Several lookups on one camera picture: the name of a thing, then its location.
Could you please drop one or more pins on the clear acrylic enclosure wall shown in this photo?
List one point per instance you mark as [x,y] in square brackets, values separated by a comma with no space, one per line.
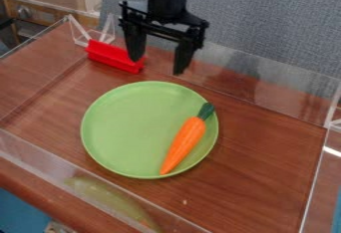
[249,187]

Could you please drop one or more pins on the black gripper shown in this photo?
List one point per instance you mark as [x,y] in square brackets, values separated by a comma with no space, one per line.
[185,27]

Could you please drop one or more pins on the red plastic block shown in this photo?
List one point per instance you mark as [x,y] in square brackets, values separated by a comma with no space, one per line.
[114,56]

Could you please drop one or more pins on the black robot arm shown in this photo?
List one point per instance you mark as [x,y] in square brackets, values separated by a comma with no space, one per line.
[166,9]

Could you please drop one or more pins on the green round plate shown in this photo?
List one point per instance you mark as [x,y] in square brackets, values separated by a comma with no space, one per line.
[131,123]

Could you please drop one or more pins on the orange toy carrot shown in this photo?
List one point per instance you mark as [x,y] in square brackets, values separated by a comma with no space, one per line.
[186,139]

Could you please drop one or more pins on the clear acrylic triangular bracket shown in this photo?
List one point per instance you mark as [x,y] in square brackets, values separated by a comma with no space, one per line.
[83,35]

